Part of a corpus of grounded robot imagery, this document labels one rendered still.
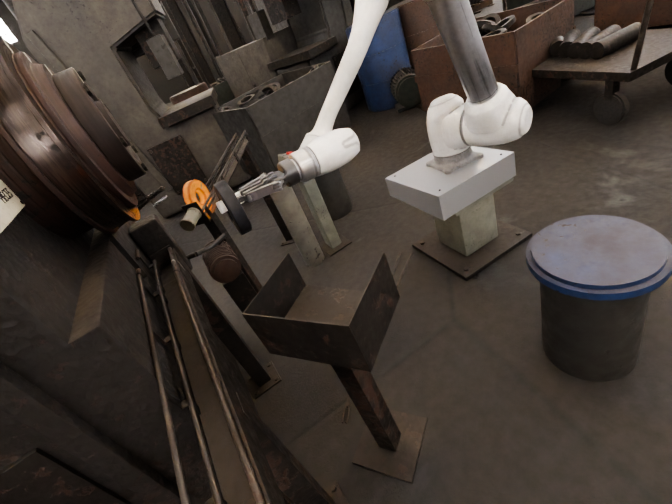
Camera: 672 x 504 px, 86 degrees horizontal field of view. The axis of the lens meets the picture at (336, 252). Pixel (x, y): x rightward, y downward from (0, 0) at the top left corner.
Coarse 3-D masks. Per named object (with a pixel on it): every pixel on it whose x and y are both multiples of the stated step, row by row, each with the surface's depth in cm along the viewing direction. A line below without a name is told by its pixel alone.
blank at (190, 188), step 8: (184, 184) 152; (192, 184) 152; (200, 184) 158; (184, 192) 150; (192, 192) 151; (200, 192) 159; (208, 192) 162; (184, 200) 150; (192, 200) 150; (200, 200) 160
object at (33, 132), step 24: (0, 48) 71; (0, 72) 68; (0, 96) 67; (24, 96) 67; (0, 120) 67; (24, 120) 68; (48, 120) 71; (24, 144) 69; (48, 144) 70; (48, 168) 71; (72, 168) 73; (72, 192) 76; (96, 192) 78; (96, 216) 83; (120, 216) 88
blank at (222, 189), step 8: (216, 184) 93; (224, 184) 92; (216, 192) 96; (224, 192) 90; (232, 192) 90; (224, 200) 90; (232, 200) 90; (232, 208) 90; (240, 208) 91; (232, 216) 91; (240, 216) 91; (240, 224) 92; (248, 224) 94; (240, 232) 96
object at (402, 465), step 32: (288, 256) 89; (384, 256) 76; (288, 288) 89; (320, 288) 93; (384, 288) 76; (256, 320) 75; (288, 320) 70; (320, 320) 84; (352, 320) 64; (384, 320) 76; (288, 352) 79; (320, 352) 73; (352, 352) 68; (352, 384) 94; (384, 416) 105; (416, 416) 119; (384, 448) 115; (416, 448) 111
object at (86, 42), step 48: (48, 0) 267; (96, 0) 274; (144, 0) 281; (48, 48) 278; (96, 48) 288; (144, 48) 309; (144, 96) 314; (192, 96) 381; (144, 144) 330; (192, 144) 340; (144, 192) 352
